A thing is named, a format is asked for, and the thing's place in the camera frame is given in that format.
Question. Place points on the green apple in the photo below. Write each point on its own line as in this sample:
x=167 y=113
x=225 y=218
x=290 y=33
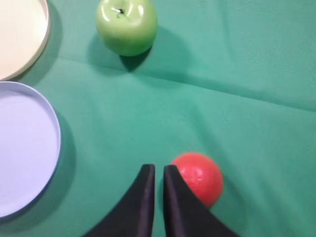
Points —
x=127 y=27

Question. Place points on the blue plate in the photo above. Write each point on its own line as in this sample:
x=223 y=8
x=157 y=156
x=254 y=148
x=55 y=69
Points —
x=30 y=142

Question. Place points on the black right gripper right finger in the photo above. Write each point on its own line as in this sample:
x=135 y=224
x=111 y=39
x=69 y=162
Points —
x=184 y=214

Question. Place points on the yellow plate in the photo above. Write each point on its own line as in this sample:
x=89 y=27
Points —
x=24 y=31

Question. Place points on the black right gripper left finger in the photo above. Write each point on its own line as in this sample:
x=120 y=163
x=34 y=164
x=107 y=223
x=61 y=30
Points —
x=133 y=215

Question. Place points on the green tablecloth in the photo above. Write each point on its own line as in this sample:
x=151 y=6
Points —
x=232 y=79

